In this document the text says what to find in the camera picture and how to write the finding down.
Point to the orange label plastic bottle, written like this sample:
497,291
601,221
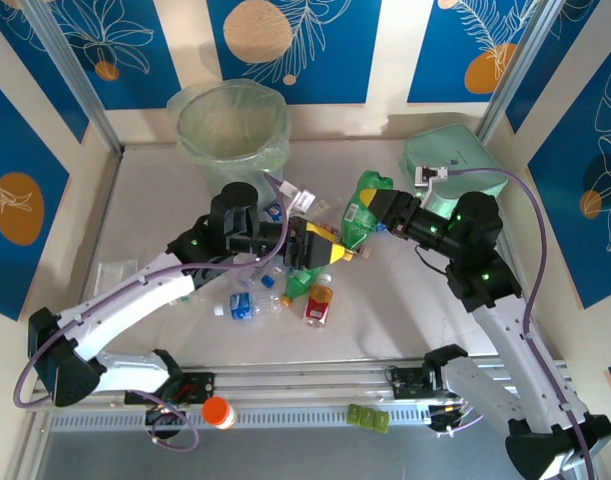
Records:
332,230

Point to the small clear bottle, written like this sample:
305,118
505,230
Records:
381,228

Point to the clear bottle long white label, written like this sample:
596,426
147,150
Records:
330,205

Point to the clear Pepsi bottle blue cap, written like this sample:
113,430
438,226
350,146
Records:
275,211

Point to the red juice bottle white cap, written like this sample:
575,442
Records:
319,302

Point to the clear blue tinted bottle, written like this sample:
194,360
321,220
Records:
247,275

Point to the clear bottle pale blue label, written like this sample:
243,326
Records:
268,281

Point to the clear bottle green label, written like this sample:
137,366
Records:
210,292

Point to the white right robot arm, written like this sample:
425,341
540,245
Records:
510,350

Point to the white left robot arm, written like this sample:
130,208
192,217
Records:
125,305

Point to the green plastic bin liner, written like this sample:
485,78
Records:
280,150

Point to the mint green zip case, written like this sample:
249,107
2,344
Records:
465,150

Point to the clear plastic bag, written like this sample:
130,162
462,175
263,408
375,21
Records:
116,275

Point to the green square block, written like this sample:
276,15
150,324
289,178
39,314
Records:
369,416
355,414
382,421

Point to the orange lid jar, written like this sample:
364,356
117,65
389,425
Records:
216,410

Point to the grey metal sheet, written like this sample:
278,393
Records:
310,460

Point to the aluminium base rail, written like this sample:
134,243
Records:
310,380

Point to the aluminium side rail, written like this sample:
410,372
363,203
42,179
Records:
112,180

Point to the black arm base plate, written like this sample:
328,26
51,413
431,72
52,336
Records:
200,387
405,384

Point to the aluminium frame post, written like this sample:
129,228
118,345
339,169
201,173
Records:
75,75
520,65

